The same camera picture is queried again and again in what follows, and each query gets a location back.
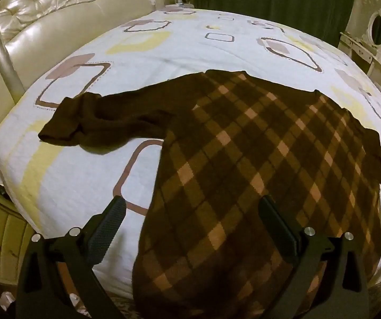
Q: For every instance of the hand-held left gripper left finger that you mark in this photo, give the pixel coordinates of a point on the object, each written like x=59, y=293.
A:
x=109, y=226

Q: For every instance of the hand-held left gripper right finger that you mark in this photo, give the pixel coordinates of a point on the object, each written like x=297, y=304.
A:
x=278, y=229

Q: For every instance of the brown plaid sweater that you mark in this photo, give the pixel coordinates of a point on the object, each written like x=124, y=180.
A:
x=227, y=139

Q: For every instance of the patterned white bed sheet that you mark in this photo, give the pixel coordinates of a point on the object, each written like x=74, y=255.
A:
x=177, y=46

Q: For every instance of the white dressing table with mirror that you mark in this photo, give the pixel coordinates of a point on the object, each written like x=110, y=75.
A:
x=369, y=53

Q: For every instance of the cream tufted leather headboard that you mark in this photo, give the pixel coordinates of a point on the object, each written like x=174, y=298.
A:
x=60, y=16

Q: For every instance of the cream padded bed frame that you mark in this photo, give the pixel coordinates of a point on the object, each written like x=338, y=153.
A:
x=1, y=232

